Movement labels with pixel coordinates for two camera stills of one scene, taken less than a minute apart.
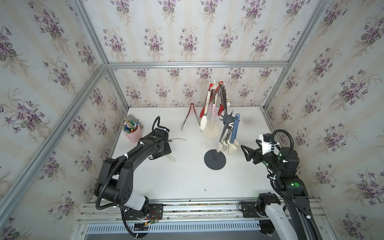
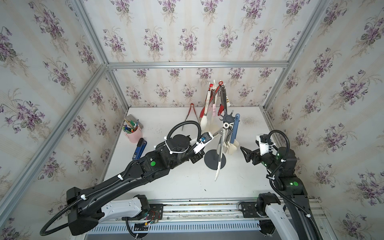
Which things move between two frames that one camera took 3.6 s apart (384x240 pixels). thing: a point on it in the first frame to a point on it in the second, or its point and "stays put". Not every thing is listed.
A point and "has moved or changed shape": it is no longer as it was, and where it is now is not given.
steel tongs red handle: x=202 y=111 stays put
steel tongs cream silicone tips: x=224 y=143 stays put
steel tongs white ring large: x=204 y=119 stays put
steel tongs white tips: x=176 y=140 has moved or changed shape
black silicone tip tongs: x=223 y=95 stays put
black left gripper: x=167 y=150 to x=198 y=156
